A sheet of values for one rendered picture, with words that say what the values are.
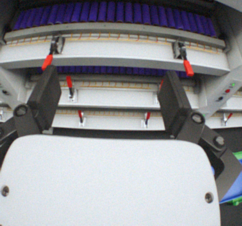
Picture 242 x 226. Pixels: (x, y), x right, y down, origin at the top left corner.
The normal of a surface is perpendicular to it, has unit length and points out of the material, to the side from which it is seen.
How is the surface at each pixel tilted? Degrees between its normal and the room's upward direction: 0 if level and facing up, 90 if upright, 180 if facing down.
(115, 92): 21
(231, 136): 0
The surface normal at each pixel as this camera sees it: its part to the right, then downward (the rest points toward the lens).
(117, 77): 0.06, -0.17
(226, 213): 0.06, -0.51
